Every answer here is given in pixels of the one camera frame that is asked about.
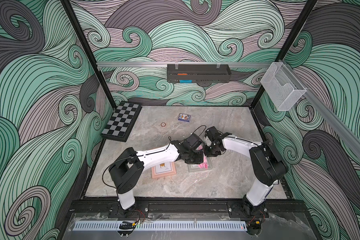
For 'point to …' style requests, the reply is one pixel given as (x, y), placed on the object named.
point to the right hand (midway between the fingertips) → (207, 154)
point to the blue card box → (185, 117)
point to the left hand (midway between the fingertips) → (204, 159)
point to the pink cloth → (204, 164)
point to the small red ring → (163, 124)
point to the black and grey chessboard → (122, 122)
